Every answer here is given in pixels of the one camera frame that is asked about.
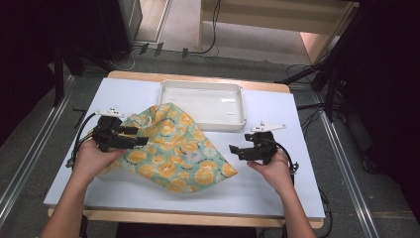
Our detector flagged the person's dark clothing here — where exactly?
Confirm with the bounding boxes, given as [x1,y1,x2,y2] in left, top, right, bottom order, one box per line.
[115,221,258,238]

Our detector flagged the light wooden bench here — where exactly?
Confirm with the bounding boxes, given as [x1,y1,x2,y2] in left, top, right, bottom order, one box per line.
[197,0,361,65]

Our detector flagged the black cable under table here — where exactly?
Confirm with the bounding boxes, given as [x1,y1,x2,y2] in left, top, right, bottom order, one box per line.
[317,187,334,238]

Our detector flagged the left hand-held gripper cable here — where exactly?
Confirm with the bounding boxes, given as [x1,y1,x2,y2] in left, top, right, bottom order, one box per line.
[65,112,99,169]

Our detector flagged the white table board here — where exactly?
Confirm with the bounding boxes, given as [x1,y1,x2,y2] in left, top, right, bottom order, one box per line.
[43,77,326,220]

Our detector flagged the black hanging cable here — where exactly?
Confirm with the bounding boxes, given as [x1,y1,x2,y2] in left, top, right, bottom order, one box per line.
[189,0,222,56]

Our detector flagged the black upright stand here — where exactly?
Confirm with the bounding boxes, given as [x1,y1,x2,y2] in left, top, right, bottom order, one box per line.
[52,43,67,107]

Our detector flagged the white floor cable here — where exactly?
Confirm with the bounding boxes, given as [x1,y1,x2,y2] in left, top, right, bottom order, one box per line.
[108,46,142,72]

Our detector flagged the hand-held gripper cable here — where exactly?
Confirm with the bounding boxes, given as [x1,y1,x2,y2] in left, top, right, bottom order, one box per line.
[65,112,99,169]
[270,137,300,186]

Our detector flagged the person's right hand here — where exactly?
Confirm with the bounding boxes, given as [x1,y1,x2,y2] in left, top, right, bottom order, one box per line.
[247,150,295,196]

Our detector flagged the dark cabinet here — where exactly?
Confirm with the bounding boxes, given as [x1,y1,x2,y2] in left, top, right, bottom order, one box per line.
[95,0,144,62]

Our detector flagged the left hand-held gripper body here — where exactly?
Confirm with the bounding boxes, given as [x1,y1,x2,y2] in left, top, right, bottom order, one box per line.
[91,107,126,153]

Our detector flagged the green orange-print cloth bag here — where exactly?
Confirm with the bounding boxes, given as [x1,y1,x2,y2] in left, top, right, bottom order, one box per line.
[98,102,239,194]

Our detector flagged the metal floor rail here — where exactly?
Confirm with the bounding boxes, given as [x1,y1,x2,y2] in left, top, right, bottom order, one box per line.
[311,90,380,238]
[0,75,75,229]

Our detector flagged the person's left hand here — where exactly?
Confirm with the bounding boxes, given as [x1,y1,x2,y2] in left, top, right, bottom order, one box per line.
[71,140,128,181]

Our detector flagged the white plastic tray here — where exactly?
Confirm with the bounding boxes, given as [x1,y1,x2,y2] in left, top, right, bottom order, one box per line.
[157,79,248,132]

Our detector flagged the right hand-held gripper cable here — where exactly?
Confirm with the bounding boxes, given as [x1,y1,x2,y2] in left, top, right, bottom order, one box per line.
[270,137,300,186]

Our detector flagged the black floor cables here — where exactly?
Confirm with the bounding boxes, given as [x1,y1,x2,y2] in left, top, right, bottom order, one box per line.
[285,63,333,135]

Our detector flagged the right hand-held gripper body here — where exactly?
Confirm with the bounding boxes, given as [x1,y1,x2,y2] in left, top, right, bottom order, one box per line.
[249,121,287,166]

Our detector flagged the black tripod stand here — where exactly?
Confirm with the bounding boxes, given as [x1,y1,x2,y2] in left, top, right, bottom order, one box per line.
[275,0,368,123]

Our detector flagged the wooden table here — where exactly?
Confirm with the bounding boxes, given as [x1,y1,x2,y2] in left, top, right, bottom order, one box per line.
[48,69,325,230]

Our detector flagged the dark curtain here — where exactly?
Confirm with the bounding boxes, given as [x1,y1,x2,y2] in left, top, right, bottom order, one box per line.
[356,0,420,226]
[0,0,100,148]

